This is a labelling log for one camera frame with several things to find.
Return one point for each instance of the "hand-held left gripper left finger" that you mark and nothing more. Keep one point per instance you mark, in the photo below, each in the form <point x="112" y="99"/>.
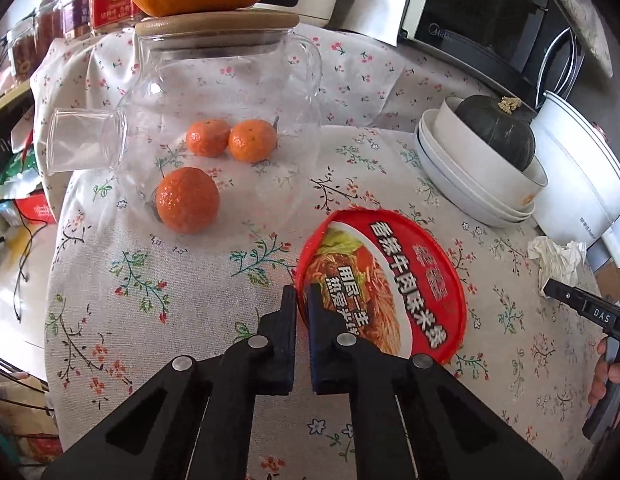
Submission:
<point x="289" y="330"/>

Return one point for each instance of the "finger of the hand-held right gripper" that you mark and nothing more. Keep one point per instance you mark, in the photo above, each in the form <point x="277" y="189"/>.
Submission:
<point x="585" y="307"/>

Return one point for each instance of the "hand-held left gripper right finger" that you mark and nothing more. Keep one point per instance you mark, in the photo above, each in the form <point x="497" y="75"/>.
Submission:
<point x="315" y="340"/>

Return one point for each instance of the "white tissue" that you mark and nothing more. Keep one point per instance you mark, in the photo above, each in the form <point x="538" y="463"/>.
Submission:
<point x="557" y="260"/>

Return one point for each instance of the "red instant noodle cup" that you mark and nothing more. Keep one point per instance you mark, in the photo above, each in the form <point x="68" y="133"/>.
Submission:
<point x="390" y="270"/>

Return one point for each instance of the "person's right hand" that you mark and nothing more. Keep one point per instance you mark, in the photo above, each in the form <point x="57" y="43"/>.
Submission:
<point x="599" y="365"/>

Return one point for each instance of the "white electric cooking pot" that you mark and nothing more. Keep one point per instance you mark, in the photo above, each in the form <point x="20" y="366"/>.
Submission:
<point x="570" y="200"/>

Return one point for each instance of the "glass pot lid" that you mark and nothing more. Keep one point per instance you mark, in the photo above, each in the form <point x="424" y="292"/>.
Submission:
<point x="605" y="145"/>

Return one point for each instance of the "medium tangerine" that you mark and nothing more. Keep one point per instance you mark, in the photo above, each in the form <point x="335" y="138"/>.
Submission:
<point x="188" y="200"/>

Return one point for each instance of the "white deep bowl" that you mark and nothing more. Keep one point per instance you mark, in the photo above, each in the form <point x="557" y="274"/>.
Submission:
<point x="475" y="155"/>

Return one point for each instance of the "small tangerine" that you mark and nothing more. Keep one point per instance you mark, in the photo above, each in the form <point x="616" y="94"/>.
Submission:
<point x="252" y="140"/>
<point x="208" y="137"/>

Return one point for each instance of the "white shallow bowl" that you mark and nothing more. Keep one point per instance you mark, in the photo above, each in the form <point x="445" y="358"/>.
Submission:
<point x="430" y="180"/>

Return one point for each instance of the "dark green pumpkin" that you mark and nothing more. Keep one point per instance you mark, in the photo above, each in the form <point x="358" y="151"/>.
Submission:
<point x="495" y="130"/>

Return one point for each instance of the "stack of white bowls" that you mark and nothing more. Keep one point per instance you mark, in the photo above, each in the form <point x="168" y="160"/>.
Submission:
<point x="440" y="165"/>

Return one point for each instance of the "glass teapot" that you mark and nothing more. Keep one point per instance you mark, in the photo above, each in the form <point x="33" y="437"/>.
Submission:
<point x="214" y="85"/>

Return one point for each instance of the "red cardboard box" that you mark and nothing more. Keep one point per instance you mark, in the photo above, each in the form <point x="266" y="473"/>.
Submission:
<point x="37" y="210"/>

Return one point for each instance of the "floral cloth cover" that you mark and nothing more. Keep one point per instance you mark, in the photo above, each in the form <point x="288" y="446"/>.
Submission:
<point x="575" y="5"/>

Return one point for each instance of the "round wooden lid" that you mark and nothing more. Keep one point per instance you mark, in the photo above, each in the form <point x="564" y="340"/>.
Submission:
<point x="214" y="27"/>

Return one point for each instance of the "black microwave oven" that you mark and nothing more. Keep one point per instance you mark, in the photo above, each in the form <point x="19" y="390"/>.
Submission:
<point x="490" y="10"/>

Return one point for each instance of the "green plastic bag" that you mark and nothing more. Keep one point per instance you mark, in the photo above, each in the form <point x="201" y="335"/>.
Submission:
<point x="17" y="175"/>

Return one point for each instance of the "dark purple jar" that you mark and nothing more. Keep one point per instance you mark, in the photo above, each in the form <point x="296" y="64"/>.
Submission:
<point x="77" y="15"/>

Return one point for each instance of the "clear jar of red snacks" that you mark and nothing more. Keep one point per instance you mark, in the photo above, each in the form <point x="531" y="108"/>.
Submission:
<point x="22" y="50"/>
<point x="48" y="25"/>

